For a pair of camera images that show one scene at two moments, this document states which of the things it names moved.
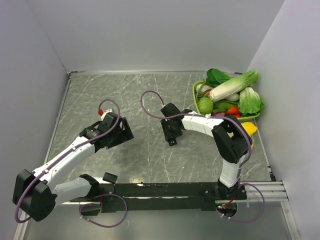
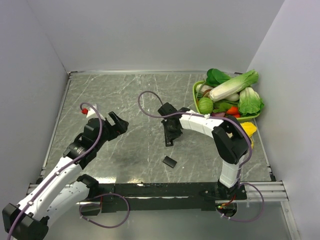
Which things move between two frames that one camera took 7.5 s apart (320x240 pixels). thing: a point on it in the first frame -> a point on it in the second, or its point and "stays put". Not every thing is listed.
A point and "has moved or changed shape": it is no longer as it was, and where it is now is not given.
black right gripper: x=168 y=134 stays put
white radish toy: x=234 y=97 stays put
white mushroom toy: x=205 y=89 stays put
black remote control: x=110 y=177 has moved or changed shape
